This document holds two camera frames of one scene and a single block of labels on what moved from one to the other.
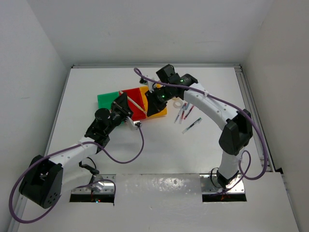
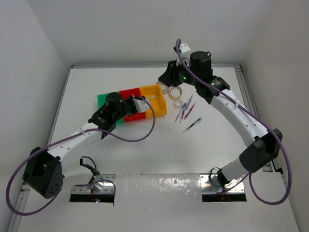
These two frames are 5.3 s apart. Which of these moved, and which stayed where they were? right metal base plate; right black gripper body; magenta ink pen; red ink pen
Moved: right black gripper body
Stayed: red ink pen; right metal base plate; magenta ink pen
